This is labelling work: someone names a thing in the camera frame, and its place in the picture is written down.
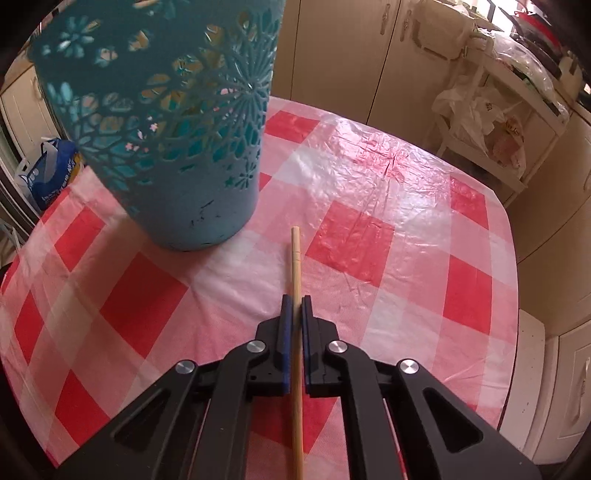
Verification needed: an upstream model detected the white plastic bag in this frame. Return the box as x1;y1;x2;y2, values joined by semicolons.
431;76;509;154

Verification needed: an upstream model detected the long wooden chopstick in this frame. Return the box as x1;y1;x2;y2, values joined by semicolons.
288;226;306;480

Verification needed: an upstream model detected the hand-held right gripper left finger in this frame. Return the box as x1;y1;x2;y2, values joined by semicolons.
58;294;293;480

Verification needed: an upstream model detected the cream kitchen base cabinet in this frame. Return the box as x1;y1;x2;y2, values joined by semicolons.
498;88;591;464
0;60;62;160
271;0;468;136

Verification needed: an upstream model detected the clear plastic bag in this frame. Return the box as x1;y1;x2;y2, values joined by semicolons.
493;34;570;117

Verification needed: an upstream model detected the pink checkered plastic tablecloth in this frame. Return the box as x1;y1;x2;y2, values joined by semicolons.
0;95;520;480

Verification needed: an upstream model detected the red printed plastic bag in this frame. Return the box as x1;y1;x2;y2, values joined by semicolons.
488;114;527;179

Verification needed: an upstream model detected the white trolley cart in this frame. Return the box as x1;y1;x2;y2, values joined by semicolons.
433;45;570;205

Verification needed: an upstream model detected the stack of pans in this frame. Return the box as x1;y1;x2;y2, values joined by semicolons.
510;4;579;75

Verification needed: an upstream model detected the teal perforated utensil holder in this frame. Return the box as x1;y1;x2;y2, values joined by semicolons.
28;0;286;253

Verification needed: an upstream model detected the white hanging trash bin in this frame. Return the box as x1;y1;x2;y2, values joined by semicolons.
413;18;468;62

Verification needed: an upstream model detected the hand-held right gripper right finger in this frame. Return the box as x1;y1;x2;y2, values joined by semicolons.
301;295;541;480

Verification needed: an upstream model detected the blue printed plastic bag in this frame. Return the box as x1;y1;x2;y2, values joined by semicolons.
16;138;85;212

